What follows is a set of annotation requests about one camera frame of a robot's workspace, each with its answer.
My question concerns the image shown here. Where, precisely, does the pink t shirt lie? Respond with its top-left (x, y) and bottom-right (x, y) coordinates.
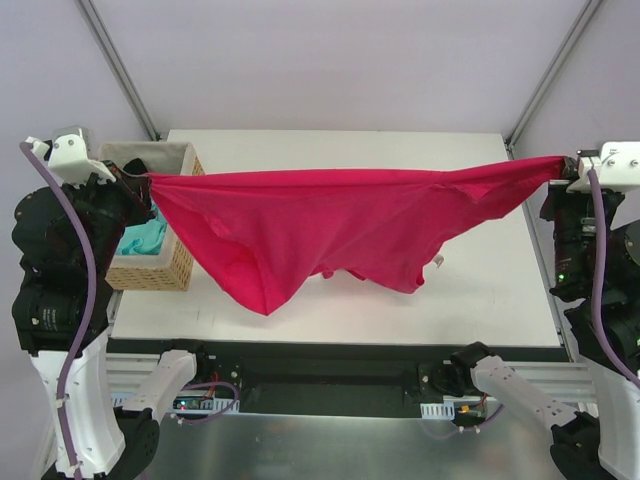
top-left (151, 156), bottom-right (564, 315)

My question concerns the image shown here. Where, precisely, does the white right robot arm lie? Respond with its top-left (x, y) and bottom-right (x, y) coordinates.
top-left (438, 150), bottom-right (639, 479)

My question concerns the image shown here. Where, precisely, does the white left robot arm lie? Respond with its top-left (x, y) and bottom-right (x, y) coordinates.
top-left (12, 164), bottom-right (212, 479)

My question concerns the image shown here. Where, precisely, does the teal t shirt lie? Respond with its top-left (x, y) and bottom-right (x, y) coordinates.
top-left (116, 211), bottom-right (168, 256)

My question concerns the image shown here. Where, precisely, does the black t shirt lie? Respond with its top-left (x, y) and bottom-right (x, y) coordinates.
top-left (122, 158), bottom-right (149, 176)

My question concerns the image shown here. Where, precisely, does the wicker laundry basket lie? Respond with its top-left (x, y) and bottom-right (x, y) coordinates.
top-left (98, 142), bottom-right (204, 291)

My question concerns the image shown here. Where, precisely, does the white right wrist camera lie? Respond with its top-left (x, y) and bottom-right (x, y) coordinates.
top-left (567, 141), bottom-right (640, 193)

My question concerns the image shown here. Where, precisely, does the left aluminium frame post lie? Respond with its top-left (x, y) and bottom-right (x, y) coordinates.
top-left (74, 0), bottom-right (161, 141)

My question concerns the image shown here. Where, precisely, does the aluminium frame post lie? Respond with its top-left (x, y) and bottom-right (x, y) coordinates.
top-left (74, 0), bottom-right (161, 141)
top-left (504, 0), bottom-right (606, 153)

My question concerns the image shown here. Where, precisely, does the left white cable duct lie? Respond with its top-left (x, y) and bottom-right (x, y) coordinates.
top-left (109, 392), bottom-right (242, 415)

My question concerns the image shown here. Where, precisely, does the white cable duct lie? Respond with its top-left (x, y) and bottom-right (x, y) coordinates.
top-left (109, 392), bottom-right (242, 415)
top-left (420, 402), bottom-right (455, 421)

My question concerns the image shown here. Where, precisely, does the right white cable duct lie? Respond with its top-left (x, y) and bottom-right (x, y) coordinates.
top-left (420, 402), bottom-right (455, 421)

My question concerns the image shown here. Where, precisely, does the right aluminium frame post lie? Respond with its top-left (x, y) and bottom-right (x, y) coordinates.
top-left (504, 0), bottom-right (606, 153)

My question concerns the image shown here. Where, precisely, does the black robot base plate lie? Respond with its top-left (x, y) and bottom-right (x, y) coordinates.
top-left (163, 340), bottom-right (496, 418)

